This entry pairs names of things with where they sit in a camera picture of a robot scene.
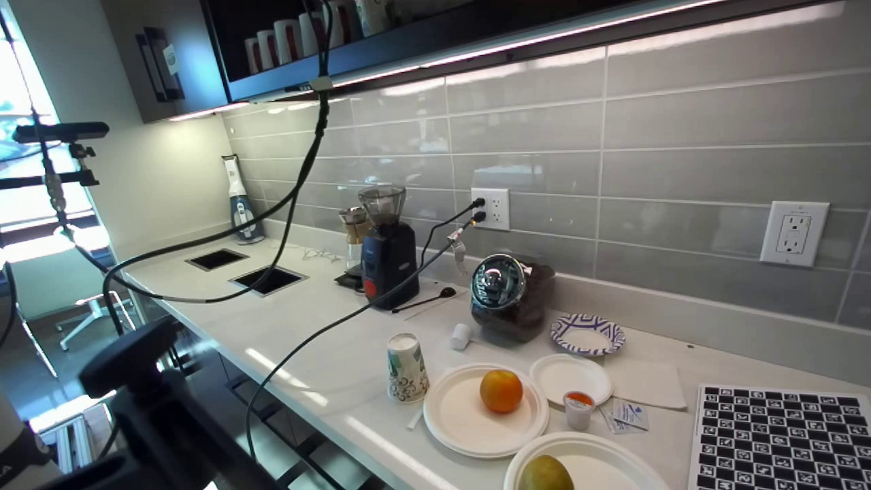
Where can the black shelf unit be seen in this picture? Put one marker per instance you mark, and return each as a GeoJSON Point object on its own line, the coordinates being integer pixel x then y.
{"type": "Point", "coordinates": [410, 44]}

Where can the under-shelf light strip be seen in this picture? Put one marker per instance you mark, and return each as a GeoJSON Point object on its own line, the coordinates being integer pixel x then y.
{"type": "Point", "coordinates": [562, 55]}

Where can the black coffee grinder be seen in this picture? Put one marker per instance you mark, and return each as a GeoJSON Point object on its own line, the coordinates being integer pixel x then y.
{"type": "Point", "coordinates": [387, 246]}

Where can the black spoon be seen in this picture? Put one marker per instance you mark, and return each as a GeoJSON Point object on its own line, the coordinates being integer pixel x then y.
{"type": "Point", "coordinates": [426, 299]}

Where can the white outlet with plugs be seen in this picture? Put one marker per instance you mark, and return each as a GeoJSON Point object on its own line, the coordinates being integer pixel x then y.
{"type": "Point", "coordinates": [494, 194]}

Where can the clear glass jar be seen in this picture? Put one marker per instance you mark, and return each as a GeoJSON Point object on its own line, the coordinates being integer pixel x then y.
{"type": "Point", "coordinates": [355, 222]}

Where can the chrome domed brown appliance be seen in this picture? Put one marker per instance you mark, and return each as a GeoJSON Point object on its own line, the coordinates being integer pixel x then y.
{"type": "Point", "coordinates": [506, 296]}

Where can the small white shaker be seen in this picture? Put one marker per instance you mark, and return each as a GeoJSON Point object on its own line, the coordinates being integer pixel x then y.
{"type": "Point", "coordinates": [460, 337]}

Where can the orange fruit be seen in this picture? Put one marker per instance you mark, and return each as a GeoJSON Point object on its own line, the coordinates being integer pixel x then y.
{"type": "Point", "coordinates": [501, 390]}

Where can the large white paper plate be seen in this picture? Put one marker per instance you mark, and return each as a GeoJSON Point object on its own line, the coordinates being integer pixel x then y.
{"type": "Point", "coordinates": [452, 418]}

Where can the blue patterned paper bowl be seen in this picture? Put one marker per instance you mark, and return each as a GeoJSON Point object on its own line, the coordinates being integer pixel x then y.
{"type": "Point", "coordinates": [585, 334]}

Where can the small white paper plate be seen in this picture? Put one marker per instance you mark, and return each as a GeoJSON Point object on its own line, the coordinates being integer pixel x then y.
{"type": "Point", "coordinates": [562, 371]}

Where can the clear spray bottle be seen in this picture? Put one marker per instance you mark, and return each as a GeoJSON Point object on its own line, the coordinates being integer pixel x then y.
{"type": "Point", "coordinates": [240, 205]}

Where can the small cup of red sauce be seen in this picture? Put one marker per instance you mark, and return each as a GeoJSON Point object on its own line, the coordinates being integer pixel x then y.
{"type": "Point", "coordinates": [579, 409]}

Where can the yellow green lemon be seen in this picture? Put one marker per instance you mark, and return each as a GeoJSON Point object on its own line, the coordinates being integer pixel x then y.
{"type": "Point", "coordinates": [546, 474]}

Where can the white paper napkin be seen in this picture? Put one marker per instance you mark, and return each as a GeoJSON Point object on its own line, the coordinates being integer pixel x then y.
{"type": "Point", "coordinates": [649, 382]}

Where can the small sauce packet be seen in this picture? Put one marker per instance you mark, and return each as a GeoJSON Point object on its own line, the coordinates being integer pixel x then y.
{"type": "Point", "coordinates": [629, 414]}

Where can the white plate under lemon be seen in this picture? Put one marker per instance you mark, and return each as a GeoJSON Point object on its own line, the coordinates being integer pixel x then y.
{"type": "Point", "coordinates": [608, 466]}

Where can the white chair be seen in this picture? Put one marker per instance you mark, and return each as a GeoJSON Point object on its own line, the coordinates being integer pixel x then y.
{"type": "Point", "coordinates": [55, 281]}

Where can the black white checkerboard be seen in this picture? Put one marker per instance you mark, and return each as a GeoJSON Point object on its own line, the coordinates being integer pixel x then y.
{"type": "Point", "coordinates": [779, 439]}

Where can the black camera on tripod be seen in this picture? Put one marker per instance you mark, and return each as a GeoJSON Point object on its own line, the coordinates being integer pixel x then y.
{"type": "Point", "coordinates": [138, 359]}

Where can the black bracket on cabinet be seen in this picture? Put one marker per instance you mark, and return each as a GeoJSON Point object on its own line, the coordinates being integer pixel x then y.
{"type": "Point", "coordinates": [159, 65]}

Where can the white empty wall outlet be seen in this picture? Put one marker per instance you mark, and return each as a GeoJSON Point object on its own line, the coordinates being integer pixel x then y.
{"type": "Point", "coordinates": [796, 232]}

